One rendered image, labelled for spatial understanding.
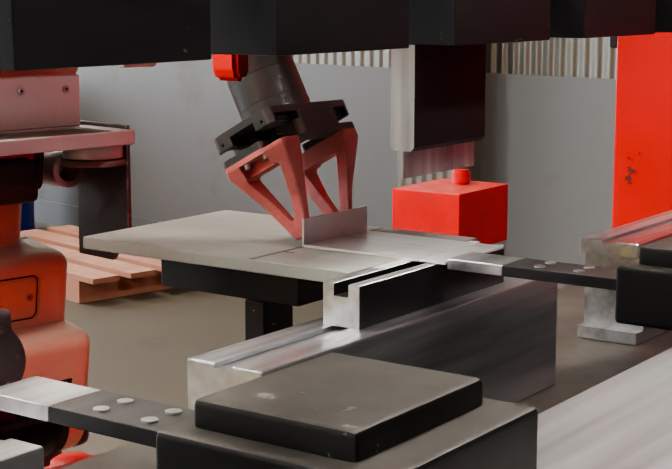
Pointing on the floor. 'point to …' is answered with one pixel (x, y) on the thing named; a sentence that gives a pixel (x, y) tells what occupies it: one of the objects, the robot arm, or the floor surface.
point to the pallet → (99, 268)
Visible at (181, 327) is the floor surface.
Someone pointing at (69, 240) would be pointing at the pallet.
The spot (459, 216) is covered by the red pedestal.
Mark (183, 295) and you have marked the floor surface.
